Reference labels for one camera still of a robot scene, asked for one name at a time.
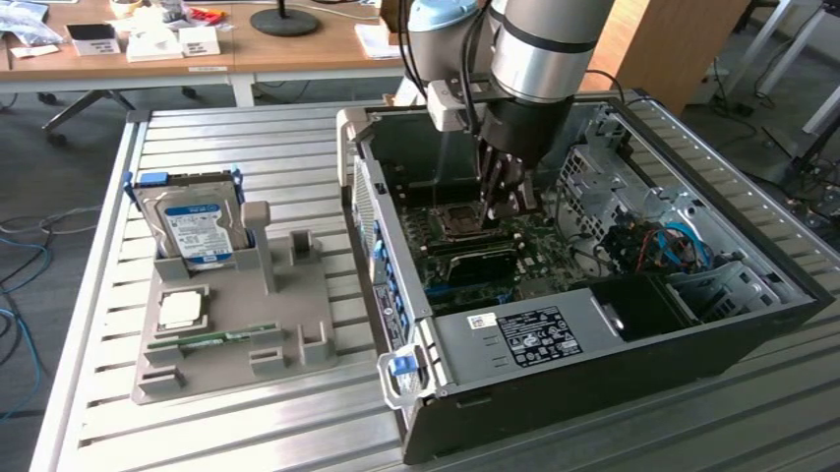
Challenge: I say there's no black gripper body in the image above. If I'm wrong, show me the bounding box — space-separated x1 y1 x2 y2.
483 97 573 166

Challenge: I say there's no green graphics card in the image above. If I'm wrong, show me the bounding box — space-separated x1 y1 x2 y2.
445 247 521 285

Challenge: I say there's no CPU socket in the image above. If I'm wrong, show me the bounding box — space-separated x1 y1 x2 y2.
429 201 500 242

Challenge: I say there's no perforated metal disk bay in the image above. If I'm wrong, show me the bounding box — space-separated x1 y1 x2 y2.
557 142 658 237

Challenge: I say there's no green motherboard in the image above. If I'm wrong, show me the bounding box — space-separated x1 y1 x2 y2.
393 176 592 316

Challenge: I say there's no white paper stack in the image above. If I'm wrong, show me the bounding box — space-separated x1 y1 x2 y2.
353 22 409 60

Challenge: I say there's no black drive box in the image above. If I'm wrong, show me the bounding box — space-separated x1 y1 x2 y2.
589 274 702 343

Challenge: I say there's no grey power supply unit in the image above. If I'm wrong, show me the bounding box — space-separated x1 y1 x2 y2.
429 289 623 389

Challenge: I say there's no wooden desk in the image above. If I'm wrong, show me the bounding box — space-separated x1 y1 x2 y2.
233 0 592 107
0 0 238 94

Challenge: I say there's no silver disk bay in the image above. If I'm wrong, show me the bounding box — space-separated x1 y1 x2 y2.
668 260 790 321

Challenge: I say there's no black round lamp base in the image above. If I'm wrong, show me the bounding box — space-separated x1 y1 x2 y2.
249 0 322 38

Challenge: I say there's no black open PC case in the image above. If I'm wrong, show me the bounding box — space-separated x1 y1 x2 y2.
336 95 839 466

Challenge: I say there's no grey printed parts rack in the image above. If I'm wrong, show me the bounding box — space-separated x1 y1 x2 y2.
130 200 342 405

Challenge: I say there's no hard disk with blue caddy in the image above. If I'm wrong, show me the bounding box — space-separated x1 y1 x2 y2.
121 166 257 271

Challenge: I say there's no white labelled box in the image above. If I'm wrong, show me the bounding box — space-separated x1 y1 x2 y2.
178 27 221 58

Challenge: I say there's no silver CPU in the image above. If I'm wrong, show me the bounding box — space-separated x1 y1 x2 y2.
157 292 209 329

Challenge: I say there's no white box with cup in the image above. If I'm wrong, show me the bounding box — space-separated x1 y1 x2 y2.
125 22 185 63

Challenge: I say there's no black chair base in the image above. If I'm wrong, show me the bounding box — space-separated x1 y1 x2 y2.
42 90 137 144

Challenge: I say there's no white box with black top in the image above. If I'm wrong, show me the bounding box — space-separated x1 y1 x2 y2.
67 23 122 56

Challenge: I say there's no white paper tag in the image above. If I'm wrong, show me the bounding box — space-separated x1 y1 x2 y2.
10 43 61 59

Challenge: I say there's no clear plastic bag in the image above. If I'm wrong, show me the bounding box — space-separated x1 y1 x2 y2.
0 0 65 45

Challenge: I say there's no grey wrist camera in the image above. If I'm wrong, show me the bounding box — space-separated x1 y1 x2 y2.
425 78 492 133

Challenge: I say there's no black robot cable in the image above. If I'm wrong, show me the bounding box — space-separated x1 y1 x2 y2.
397 0 485 137

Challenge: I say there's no black case cable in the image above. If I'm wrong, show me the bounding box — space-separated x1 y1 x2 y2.
580 71 650 107

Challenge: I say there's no red wire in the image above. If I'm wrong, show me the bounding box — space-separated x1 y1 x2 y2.
640 228 671 271

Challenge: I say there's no blue wire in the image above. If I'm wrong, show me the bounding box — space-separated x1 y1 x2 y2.
655 223 715 271

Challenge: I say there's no white table frame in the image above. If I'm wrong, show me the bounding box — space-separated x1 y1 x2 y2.
719 0 840 134

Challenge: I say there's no grey floor cable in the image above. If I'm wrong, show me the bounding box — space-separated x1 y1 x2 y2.
0 206 105 237

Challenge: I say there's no blue floor cable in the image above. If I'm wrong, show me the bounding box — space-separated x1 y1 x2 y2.
0 235 51 419

